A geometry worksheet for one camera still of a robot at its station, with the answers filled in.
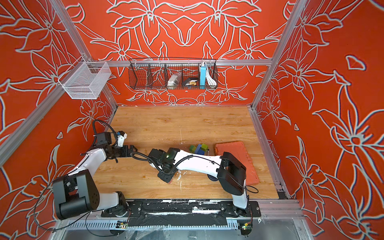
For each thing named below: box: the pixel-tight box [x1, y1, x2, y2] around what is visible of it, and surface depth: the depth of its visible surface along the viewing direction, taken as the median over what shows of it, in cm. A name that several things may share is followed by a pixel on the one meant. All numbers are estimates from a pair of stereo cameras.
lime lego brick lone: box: [200, 143, 209, 152], surface depth 96 cm
